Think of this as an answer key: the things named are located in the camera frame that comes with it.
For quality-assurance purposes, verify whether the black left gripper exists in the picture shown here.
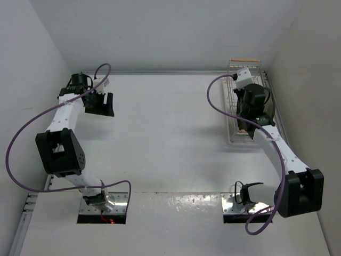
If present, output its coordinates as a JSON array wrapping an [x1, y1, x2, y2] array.
[[85, 90, 114, 116]]

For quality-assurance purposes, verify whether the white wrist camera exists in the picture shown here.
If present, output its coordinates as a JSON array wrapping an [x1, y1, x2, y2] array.
[[233, 67, 253, 90], [93, 77, 109, 94]]

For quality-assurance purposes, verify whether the metal base plate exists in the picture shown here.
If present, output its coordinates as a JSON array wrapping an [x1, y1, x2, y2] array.
[[78, 192, 128, 215], [221, 193, 269, 215]]

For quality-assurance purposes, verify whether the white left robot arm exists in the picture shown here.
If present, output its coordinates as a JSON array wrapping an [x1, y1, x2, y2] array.
[[35, 73, 115, 213]]

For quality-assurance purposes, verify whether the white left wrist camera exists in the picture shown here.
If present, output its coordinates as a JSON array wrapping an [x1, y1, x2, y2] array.
[[93, 77, 109, 94]]

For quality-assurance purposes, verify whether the grey rimmed beige plate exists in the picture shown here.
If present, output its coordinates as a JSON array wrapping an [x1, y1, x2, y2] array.
[[266, 89, 275, 119]]

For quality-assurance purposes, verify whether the white wire dish rack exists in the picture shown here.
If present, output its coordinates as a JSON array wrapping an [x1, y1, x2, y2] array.
[[220, 58, 277, 147]]

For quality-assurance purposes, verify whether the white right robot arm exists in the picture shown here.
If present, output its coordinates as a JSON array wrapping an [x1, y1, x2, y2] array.
[[233, 83, 324, 218]]

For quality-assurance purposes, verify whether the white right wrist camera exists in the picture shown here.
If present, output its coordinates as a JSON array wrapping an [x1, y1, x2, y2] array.
[[233, 67, 253, 90]]

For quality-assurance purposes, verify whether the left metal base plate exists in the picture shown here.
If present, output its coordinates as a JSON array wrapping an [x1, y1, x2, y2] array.
[[78, 192, 128, 215]]

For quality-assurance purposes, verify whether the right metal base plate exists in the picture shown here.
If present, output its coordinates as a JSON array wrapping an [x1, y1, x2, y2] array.
[[221, 193, 269, 215]]

